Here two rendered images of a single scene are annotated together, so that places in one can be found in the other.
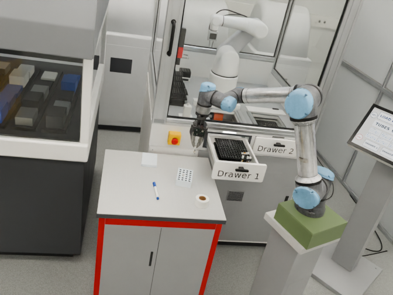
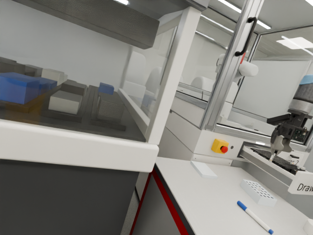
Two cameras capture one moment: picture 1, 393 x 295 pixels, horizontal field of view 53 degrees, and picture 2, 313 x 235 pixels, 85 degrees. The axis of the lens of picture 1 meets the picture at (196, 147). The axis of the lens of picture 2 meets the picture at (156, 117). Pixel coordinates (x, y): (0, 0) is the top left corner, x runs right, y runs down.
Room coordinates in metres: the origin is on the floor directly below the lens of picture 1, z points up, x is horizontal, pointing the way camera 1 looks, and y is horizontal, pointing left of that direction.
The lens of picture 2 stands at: (1.18, 0.68, 1.12)
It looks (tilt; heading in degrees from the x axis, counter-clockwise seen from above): 11 degrees down; 351
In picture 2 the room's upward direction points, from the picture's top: 17 degrees clockwise
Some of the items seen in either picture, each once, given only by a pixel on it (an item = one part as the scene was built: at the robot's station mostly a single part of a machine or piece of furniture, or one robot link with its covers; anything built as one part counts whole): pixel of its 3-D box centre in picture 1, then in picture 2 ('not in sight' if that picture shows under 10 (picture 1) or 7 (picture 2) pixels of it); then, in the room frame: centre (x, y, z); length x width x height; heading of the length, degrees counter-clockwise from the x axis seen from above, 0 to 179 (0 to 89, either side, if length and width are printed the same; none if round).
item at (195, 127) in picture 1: (200, 123); (293, 125); (1.83, 0.00, 1.11); 0.09 x 0.08 x 0.12; 2
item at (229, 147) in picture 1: (231, 153); (274, 162); (2.04, -0.21, 0.87); 0.22 x 0.18 x 0.06; 13
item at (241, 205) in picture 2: (155, 190); (253, 216); (1.67, 0.16, 0.77); 0.14 x 0.02 x 0.02; 19
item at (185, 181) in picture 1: (184, 177); (257, 192); (1.82, 0.03, 0.78); 0.12 x 0.08 x 0.04; 2
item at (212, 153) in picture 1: (230, 153); (272, 162); (2.05, -0.20, 0.86); 0.40 x 0.26 x 0.06; 13
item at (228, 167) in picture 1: (238, 171); (312, 184); (1.85, -0.25, 0.87); 0.29 x 0.02 x 0.11; 103
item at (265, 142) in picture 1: (276, 147); (287, 158); (2.23, -0.49, 0.87); 0.29 x 0.02 x 0.11; 103
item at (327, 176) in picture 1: (319, 181); not in sight; (1.65, -0.61, 1.03); 0.13 x 0.12 x 0.14; 151
